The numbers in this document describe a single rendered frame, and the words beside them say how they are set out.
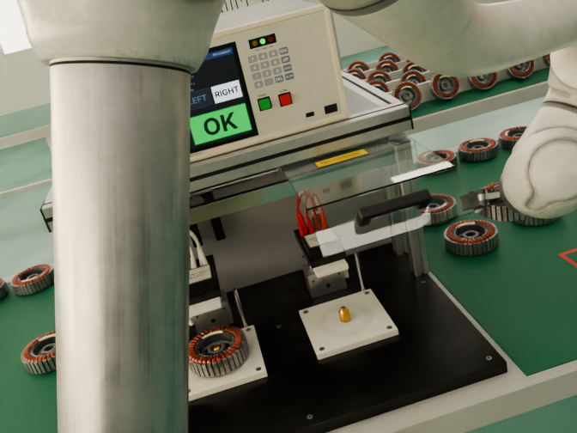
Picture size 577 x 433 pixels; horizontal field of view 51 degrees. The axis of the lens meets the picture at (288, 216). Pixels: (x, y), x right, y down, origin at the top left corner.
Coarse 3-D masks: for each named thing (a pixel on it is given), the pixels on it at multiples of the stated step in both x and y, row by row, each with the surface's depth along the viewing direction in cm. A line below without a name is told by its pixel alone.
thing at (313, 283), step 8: (304, 272) 124; (312, 272) 121; (336, 272) 121; (312, 280) 121; (320, 280) 121; (328, 280) 122; (336, 280) 122; (344, 280) 122; (312, 288) 122; (320, 288) 122; (328, 288) 122; (336, 288) 123; (344, 288) 123; (312, 296) 122
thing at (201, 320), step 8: (224, 296) 120; (224, 304) 119; (208, 312) 119; (216, 312) 119; (224, 312) 120; (200, 320) 119; (208, 320) 120; (216, 320) 120; (224, 320) 120; (232, 320) 121; (200, 328) 120; (208, 328) 120
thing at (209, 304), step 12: (192, 276) 110; (204, 276) 109; (216, 276) 113; (192, 288) 108; (204, 288) 108; (216, 288) 109; (192, 300) 109; (204, 300) 109; (216, 300) 109; (192, 312) 107; (204, 312) 107
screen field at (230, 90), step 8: (208, 88) 103; (216, 88) 104; (224, 88) 104; (232, 88) 104; (240, 88) 105; (192, 96) 103; (200, 96) 104; (208, 96) 104; (216, 96) 104; (224, 96) 104; (232, 96) 105; (240, 96) 105; (192, 104) 104; (200, 104) 104; (208, 104) 104
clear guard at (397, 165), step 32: (320, 160) 108; (352, 160) 105; (384, 160) 101; (416, 160) 98; (320, 192) 95; (352, 192) 92; (384, 192) 91; (448, 192) 91; (320, 224) 89; (352, 224) 89; (384, 224) 89; (416, 224) 89
